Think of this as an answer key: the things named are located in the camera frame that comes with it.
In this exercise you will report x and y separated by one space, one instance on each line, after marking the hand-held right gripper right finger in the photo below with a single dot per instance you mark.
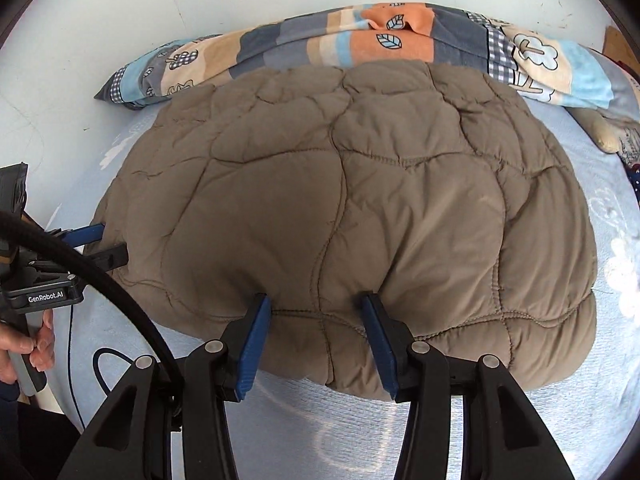
380 345

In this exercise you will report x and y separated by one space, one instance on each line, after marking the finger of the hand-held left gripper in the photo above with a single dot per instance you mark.
85 235
107 256

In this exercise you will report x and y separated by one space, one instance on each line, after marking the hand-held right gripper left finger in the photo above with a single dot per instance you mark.
252 340

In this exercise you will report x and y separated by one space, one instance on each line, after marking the brown quilted jacket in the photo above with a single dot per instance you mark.
350 200

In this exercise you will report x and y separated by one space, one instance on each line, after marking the person's left hand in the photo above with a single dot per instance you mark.
37 345

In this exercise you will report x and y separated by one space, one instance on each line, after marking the light blue cloud bed sheet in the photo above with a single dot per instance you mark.
310 435

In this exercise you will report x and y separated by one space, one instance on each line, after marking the person's dark clothing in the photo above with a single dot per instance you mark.
35 440

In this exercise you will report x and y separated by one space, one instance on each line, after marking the beige pillow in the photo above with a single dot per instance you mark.
600 132

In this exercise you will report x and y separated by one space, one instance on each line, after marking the patchwork leaf-print quilt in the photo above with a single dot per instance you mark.
350 35

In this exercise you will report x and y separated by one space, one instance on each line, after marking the white and maroon printed pillow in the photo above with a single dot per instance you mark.
631 152

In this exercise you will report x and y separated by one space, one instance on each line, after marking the wooden headboard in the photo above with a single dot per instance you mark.
617 45

